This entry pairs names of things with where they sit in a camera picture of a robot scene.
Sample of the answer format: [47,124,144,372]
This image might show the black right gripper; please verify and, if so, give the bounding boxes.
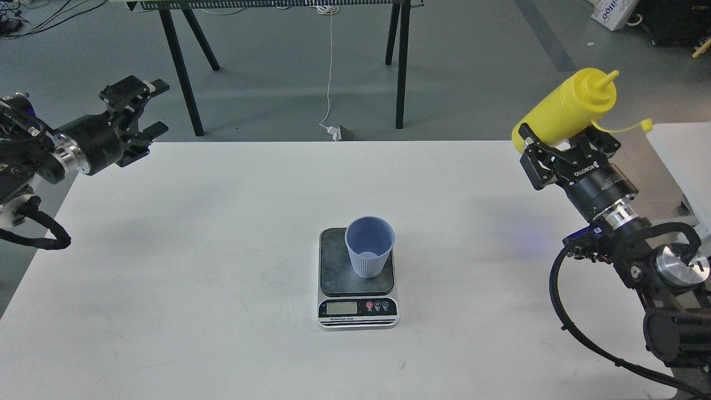
[518,123,638,222]

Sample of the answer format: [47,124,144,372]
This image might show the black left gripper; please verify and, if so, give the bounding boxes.
[56,76,170,176]

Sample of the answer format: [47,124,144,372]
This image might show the yellow squeeze bottle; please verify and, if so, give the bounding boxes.
[511,68,619,153]

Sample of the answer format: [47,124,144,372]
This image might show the blue plastic cup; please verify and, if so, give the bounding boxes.
[344,216,394,279]

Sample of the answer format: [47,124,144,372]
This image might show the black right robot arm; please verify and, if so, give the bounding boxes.
[513,123,709,399]

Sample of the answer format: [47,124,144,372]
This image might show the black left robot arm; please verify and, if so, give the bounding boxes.
[1,76,169,250]

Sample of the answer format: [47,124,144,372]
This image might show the digital kitchen scale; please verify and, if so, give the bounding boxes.
[317,227,399,330]

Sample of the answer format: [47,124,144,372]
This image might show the white side table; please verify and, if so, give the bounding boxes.
[647,121,710,247]

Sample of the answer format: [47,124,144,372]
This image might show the black trestle table background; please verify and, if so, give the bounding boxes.
[109,0,425,137]

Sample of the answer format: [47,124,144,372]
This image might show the white cardboard box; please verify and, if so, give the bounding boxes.
[590,1,643,31]

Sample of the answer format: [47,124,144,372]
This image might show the black floor cables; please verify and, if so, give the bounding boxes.
[0,0,109,39]

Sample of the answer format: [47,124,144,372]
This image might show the white power cable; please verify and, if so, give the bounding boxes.
[272,0,345,142]

